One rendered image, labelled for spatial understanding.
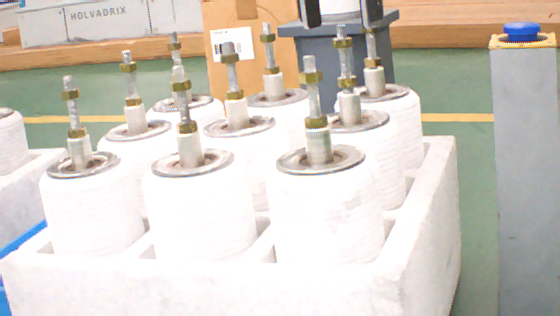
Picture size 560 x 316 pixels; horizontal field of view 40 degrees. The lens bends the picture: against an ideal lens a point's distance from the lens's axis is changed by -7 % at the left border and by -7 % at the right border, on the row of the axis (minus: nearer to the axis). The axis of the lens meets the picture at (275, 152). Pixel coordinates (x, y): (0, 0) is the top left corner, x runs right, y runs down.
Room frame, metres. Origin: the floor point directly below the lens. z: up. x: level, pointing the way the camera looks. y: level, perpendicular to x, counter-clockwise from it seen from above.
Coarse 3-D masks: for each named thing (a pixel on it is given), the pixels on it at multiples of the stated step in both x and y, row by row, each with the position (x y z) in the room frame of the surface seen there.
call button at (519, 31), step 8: (512, 24) 0.78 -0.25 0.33; (520, 24) 0.77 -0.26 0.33; (528, 24) 0.77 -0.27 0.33; (536, 24) 0.76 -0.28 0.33; (504, 32) 0.78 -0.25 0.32; (512, 32) 0.76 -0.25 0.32; (520, 32) 0.76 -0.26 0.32; (528, 32) 0.76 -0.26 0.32; (536, 32) 0.76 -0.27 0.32; (520, 40) 0.76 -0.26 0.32
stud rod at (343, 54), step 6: (342, 30) 0.76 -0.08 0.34; (336, 36) 0.77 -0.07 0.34; (342, 36) 0.76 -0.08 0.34; (342, 48) 0.76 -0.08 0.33; (342, 54) 0.76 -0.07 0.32; (348, 54) 0.76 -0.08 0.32; (342, 60) 0.76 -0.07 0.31; (348, 60) 0.76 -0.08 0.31; (342, 66) 0.76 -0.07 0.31; (348, 66) 0.76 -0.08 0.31; (342, 72) 0.76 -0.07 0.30; (348, 72) 0.76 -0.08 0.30; (342, 78) 0.77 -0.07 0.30; (348, 90) 0.76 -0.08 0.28
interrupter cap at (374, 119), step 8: (336, 112) 0.80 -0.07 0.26; (368, 112) 0.79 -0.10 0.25; (376, 112) 0.78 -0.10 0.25; (384, 112) 0.78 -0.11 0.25; (328, 120) 0.78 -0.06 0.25; (336, 120) 0.78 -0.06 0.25; (368, 120) 0.77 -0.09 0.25; (376, 120) 0.75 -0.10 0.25; (384, 120) 0.75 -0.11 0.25; (336, 128) 0.74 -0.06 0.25; (344, 128) 0.74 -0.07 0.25; (352, 128) 0.73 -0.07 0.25; (360, 128) 0.73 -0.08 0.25; (368, 128) 0.73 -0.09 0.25
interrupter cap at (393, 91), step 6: (390, 84) 0.90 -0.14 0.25; (396, 84) 0.90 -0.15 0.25; (360, 90) 0.89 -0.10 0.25; (390, 90) 0.88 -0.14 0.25; (396, 90) 0.87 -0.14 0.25; (402, 90) 0.87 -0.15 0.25; (408, 90) 0.86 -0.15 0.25; (360, 96) 0.87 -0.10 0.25; (366, 96) 0.87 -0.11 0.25; (378, 96) 0.85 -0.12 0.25; (384, 96) 0.85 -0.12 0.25; (390, 96) 0.84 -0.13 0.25; (396, 96) 0.84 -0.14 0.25; (402, 96) 0.85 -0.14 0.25; (366, 102) 0.84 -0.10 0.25; (372, 102) 0.84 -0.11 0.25
